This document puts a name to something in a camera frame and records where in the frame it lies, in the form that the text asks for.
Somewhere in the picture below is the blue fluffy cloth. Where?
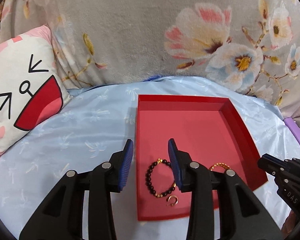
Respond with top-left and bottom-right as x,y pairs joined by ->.
142,74 -> 163,82

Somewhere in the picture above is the cartoon face pillow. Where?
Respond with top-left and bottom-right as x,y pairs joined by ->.
0,25 -> 72,163

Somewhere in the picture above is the black bead bracelet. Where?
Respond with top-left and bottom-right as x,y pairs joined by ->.
146,158 -> 177,198

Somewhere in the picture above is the purple foam block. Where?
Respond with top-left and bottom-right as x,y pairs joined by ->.
284,117 -> 300,155

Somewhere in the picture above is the gold chain bracelet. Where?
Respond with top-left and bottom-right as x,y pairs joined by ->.
209,163 -> 232,173

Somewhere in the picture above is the grey floral blanket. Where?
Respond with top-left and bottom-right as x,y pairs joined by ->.
0,0 -> 300,128

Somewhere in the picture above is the red cardboard box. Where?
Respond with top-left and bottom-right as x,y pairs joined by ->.
136,94 -> 268,222

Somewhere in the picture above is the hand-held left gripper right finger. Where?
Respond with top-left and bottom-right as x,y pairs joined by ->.
167,138 -> 283,240

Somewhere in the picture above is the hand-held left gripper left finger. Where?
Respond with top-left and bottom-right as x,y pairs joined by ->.
19,139 -> 134,240

